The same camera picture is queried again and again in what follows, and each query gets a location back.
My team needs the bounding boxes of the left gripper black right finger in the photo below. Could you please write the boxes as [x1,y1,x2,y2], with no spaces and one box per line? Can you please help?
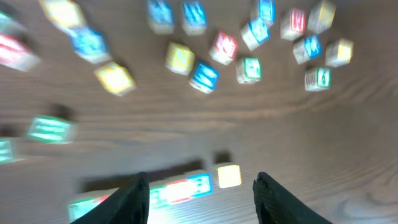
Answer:
[252,172,331,224]

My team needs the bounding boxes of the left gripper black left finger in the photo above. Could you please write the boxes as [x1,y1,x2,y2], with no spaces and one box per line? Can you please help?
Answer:
[71,172,150,224]

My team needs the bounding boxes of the red I wooden block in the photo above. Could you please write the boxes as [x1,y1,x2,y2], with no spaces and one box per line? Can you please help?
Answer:
[166,179,193,205]

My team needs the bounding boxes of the yellow S wooden block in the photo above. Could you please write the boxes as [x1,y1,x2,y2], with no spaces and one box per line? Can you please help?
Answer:
[215,162,242,189]

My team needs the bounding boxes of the blue P wooden block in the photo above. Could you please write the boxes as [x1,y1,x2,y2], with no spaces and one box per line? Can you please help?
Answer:
[184,170,213,198]

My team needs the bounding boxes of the green B wooden block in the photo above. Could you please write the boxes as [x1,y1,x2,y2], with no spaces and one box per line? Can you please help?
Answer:
[26,115,76,144]

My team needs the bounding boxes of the yellow Q wooden block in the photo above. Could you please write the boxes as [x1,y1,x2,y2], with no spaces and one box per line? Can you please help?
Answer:
[94,62,136,96]

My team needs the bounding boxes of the green 4 wooden block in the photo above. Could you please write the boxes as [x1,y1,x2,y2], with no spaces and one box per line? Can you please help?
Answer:
[304,67,331,91]

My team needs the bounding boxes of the green V wooden block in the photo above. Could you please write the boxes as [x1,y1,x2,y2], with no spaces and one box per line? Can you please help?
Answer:
[1,138,24,165]

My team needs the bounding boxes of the blue E wooden block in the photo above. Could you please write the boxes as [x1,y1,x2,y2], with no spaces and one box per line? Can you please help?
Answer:
[189,62,220,94]

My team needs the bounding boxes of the yellow G wooden block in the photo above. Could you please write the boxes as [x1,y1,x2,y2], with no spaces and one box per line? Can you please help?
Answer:
[165,42,195,76]

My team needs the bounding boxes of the blue L block right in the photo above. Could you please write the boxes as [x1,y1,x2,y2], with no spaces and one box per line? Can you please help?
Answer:
[293,35,322,65]

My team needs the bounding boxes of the yellow G block right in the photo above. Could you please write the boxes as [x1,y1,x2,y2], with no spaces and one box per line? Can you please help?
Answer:
[325,39,354,68]

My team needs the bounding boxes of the blue L wooden block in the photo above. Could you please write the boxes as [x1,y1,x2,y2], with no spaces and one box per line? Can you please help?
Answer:
[68,26,111,64]

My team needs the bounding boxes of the red M wooden block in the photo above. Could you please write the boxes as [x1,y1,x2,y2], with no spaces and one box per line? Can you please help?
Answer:
[280,8,306,41]

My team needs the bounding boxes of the yellow block far right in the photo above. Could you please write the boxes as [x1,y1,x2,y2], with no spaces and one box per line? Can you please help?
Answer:
[307,0,336,34]

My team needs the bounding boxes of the red A wooden block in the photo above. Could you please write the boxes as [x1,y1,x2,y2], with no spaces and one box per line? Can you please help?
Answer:
[1,34,40,72]

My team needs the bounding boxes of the blue 2 wooden block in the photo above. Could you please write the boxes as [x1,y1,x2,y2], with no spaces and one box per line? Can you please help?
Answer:
[147,0,175,35]

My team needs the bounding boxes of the blue D wooden block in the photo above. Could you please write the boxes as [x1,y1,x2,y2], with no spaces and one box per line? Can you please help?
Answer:
[181,1,208,35]

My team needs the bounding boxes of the yellow 6 wooden block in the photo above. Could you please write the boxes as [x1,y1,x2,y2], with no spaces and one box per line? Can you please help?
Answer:
[39,0,86,33]

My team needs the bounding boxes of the green Z wooden block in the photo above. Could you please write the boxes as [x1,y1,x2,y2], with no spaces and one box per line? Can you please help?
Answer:
[1,11,26,35]

